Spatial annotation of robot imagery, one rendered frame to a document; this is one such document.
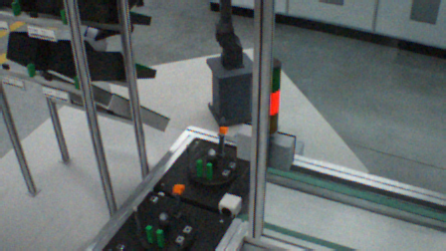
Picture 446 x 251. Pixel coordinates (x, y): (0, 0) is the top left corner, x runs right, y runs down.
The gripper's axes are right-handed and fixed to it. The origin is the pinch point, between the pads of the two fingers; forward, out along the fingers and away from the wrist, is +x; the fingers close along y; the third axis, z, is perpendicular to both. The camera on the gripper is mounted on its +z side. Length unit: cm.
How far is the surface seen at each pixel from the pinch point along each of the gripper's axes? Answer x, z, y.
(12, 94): -19, -139, -202
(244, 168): 8, -30, 51
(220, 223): 28, -23, 57
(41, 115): -15, -138, -158
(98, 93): 15.2, -7.5, 10.6
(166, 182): 23.9, -23.9, 36.6
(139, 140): 19.2, -16.5, 26.2
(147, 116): 11.4, -16.2, 23.1
